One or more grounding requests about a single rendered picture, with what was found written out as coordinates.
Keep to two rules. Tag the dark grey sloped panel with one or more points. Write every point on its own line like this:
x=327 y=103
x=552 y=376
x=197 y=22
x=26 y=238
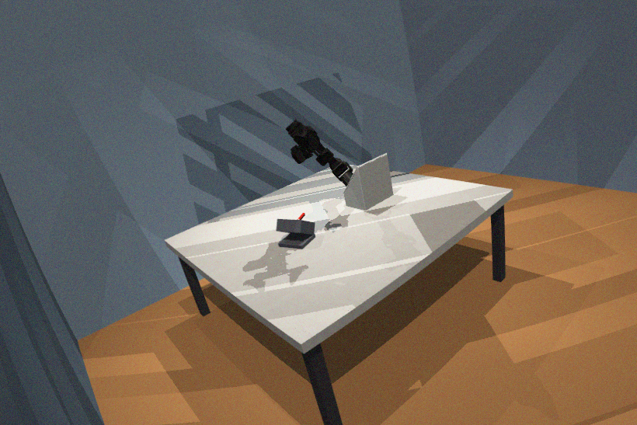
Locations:
x=301 y=233

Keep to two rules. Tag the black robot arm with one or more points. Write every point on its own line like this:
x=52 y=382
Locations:
x=337 y=166

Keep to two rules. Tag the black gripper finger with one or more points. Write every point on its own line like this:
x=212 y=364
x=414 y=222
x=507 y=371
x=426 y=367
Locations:
x=324 y=156
x=299 y=133

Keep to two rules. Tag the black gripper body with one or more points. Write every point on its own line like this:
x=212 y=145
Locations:
x=310 y=143

